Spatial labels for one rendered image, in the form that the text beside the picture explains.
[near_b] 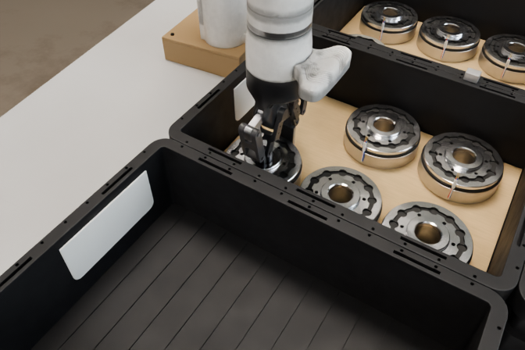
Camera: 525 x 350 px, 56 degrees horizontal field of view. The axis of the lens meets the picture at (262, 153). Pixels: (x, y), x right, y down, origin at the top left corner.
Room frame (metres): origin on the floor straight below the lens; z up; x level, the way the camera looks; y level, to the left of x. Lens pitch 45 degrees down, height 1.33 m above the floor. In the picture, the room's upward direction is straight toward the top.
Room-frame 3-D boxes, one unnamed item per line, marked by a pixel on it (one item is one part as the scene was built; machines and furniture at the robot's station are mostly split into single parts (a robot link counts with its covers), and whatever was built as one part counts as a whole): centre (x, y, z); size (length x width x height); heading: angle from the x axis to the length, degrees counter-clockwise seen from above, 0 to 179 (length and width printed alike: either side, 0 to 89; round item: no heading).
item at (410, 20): (0.82, -0.23, 0.86); 0.10 x 0.10 x 0.01
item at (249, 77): (0.48, -0.02, 0.96); 0.08 x 0.08 x 0.09
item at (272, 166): (0.45, 0.00, 0.86); 0.05 x 0.05 x 0.01
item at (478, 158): (0.45, -0.26, 0.86); 0.05 x 0.05 x 0.01
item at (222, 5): (0.91, 0.08, 0.84); 0.09 x 0.09 x 0.17; 62
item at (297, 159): (0.45, 0.00, 0.86); 0.10 x 0.10 x 0.01
